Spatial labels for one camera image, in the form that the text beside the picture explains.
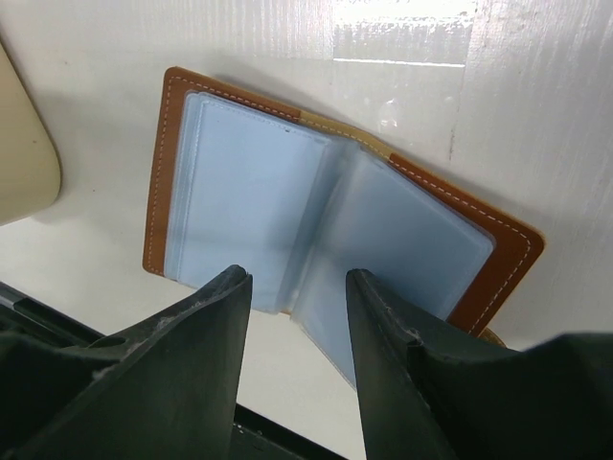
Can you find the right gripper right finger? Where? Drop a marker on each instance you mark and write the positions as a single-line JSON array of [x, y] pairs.
[[427, 390]]

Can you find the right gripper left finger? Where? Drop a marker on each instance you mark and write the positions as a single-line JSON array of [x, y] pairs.
[[165, 388]]

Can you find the brown leather card holder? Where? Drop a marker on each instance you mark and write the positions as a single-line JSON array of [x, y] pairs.
[[299, 200]]

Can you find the beige card tray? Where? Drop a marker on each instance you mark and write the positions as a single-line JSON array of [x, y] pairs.
[[30, 166]]

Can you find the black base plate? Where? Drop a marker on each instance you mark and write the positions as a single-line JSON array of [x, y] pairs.
[[253, 436]]

